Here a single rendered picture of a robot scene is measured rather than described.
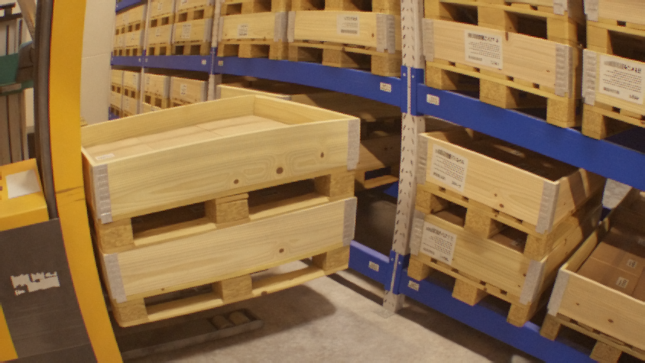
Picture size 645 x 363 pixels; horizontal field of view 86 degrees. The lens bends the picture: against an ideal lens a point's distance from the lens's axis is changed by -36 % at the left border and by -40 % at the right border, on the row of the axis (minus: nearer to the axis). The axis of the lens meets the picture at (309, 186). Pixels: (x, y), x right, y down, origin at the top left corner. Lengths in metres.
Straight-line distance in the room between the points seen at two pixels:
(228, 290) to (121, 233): 0.57
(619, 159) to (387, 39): 1.34
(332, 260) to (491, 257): 0.78
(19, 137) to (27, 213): 1.78
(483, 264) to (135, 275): 1.43
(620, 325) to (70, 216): 2.21
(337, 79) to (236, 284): 1.17
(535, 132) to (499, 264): 0.60
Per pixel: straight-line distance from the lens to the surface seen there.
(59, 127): 1.67
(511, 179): 1.96
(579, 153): 1.83
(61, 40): 1.65
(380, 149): 3.62
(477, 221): 2.10
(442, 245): 2.27
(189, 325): 2.39
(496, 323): 2.24
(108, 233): 1.75
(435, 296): 2.42
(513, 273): 2.06
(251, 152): 1.93
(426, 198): 2.28
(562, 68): 1.83
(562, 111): 1.83
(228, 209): 1.94
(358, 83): 2.54
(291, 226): 2.13
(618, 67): 1.75
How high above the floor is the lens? 1.43
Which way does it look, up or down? 19 degrees down
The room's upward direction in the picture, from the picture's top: 2 degrees clockwise
